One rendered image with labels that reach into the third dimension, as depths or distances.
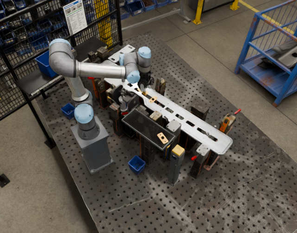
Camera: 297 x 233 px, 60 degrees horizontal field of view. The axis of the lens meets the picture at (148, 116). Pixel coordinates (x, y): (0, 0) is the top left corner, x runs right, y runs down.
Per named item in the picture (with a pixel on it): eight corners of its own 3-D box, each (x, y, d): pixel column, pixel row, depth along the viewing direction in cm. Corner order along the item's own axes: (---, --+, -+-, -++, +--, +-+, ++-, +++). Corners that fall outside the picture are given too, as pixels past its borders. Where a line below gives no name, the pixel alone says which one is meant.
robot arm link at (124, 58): (120, 63, 148) (139, 60, 149) (118, 51, 155) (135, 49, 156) (121, 73, 154) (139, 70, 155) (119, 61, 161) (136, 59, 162)
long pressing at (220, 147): (236, 138, 191) (237, 137, 190) (220, 158, 181) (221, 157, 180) (107, 59, 246) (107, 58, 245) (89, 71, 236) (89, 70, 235)
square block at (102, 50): (112, 77, 273) (108, 49, 244) (106, 81, 269) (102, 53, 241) (107, 74, 276) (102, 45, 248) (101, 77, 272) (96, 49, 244)
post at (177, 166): (179, 179, 202) (186, 150, 167) (173, 186, 198) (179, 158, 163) (171, 174, 205) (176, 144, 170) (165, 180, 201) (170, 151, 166)
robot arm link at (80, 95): (78, 117, 176) (44, 54, 133) (77, 101, 185) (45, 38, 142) (95, 113, 177) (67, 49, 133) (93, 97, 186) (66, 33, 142)
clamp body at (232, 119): (227, 142, 224) (239, 116, 195) (219, 153, 217) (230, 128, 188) (217, 135, 228) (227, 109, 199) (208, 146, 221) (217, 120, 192)
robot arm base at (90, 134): (83, 144, 174) (80, 135, 167) (75, 128, 182) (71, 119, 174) (103, 134, 179) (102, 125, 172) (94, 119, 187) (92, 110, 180)
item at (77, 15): (88, 27, 252) (82, -4, 228) (70, 37, 241) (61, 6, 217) (87, 26, 253) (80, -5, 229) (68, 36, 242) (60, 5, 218)
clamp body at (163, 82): (166, 106, 248) (169, 80, 221) (158, 113, 243) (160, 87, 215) (159, 101, 252) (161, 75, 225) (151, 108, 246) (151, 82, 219)
